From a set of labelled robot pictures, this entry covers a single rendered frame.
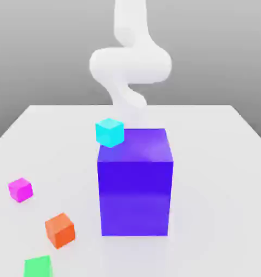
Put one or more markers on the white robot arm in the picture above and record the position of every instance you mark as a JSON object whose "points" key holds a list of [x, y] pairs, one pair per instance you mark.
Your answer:
{"points": [[130, 65]]}

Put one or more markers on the small cyan cube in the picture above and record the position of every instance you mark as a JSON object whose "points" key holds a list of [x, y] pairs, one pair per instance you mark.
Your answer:
{"points": [[110, 132]]}

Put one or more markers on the small orange cube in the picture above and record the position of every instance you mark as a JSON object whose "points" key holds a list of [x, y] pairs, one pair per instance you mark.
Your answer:
{"points": [[60, 230]]}

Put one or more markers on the small magenta cube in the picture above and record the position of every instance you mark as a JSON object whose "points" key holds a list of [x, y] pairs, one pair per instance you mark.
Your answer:
{"points": [[20, 190]]}

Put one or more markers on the small green cube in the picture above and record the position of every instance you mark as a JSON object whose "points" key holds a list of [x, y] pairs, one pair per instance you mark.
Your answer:
{"points": [[38, 267]]}

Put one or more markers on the large purple box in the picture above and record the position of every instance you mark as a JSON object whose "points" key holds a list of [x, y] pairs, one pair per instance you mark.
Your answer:
{"points": [[134, 194]]}

